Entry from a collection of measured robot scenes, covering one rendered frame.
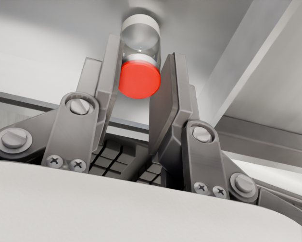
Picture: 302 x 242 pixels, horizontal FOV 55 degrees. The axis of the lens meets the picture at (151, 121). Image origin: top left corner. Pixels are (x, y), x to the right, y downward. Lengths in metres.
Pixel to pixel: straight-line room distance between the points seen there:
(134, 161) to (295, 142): 0.19
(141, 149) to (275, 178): 0.20
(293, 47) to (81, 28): 0.13
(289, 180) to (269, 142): 0.25
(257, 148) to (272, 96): 0.04
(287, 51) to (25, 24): 0.15
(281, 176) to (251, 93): 0.26
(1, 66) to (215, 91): 0.13
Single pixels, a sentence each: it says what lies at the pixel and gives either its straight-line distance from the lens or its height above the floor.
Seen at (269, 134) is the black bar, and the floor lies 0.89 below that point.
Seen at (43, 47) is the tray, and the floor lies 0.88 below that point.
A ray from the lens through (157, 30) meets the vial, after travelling 0.16.
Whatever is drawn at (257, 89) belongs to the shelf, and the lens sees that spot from 0.21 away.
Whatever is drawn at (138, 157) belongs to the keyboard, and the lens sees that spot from 0.36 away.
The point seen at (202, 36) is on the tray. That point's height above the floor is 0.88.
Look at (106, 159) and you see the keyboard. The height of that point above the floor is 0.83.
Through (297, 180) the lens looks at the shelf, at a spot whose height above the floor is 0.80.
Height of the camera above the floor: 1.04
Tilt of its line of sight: 45 degrees down
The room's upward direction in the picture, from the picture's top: 180 degrees clockwise
